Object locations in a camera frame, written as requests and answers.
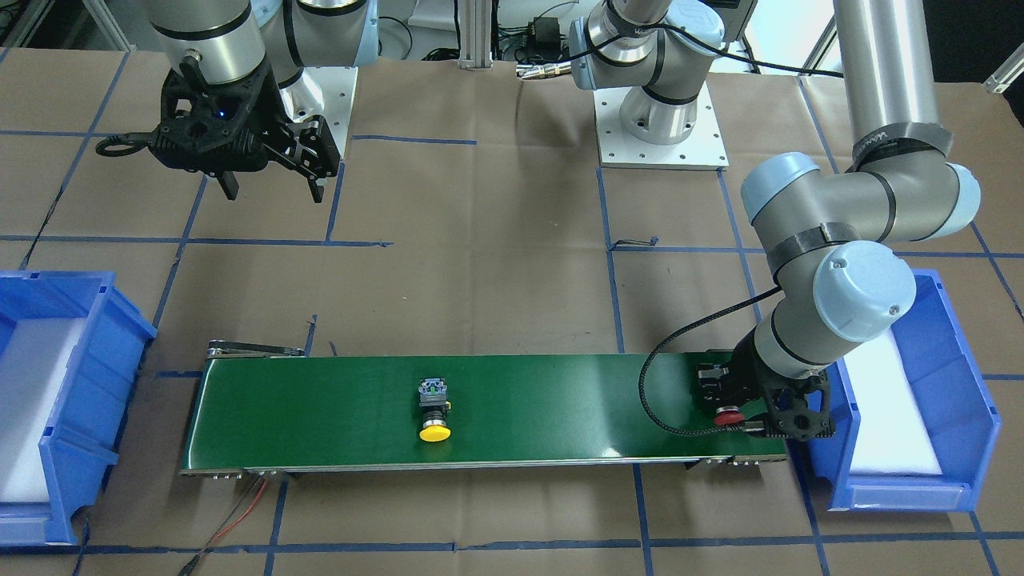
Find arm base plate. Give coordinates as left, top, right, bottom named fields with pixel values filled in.
left=593, top=83, right=730, bottom=170
left=279, top=66, right=359, bottom=159

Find black power adapter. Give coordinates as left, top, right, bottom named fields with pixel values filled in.
left=526, top=16, right=561, bottom=50

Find yellow push button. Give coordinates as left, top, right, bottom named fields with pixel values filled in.
left=418, top=377, right=451, bottom=442

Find green conveyor belt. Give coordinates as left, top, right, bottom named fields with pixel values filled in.
left=180, top=354, right=790, bottom=475

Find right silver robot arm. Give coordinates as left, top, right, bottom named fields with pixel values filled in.
left=140, top=1, right=379, bottom=202

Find aluminium frame post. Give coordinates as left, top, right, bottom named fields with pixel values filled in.
left=454, top=1, right=497, bottom=70

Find brown paper table cover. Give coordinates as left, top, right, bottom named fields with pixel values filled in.
left=1, top=49, right=1022, bottom=575

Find white foam pad bin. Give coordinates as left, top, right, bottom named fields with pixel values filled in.
left=844, top=329, right=942, bottom=475
left=1, top=318, right=86, bottom=503

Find blue bin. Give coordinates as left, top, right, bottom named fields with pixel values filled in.
left=1, top=270, right=157, bottom=546
left=808, top=269, right=1001, bottom=513

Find red push button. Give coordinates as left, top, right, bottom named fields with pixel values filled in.
left=712, top=406, right=746, bottom=427

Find red black conveyor wires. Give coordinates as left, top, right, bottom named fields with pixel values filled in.
left=178, top=474, right=278, bottom=575

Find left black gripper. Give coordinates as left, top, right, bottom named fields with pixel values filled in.
left=694, top=333, right=835, bottom=442

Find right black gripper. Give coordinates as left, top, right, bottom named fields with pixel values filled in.
left=150, top=58, right=340, bottom=204

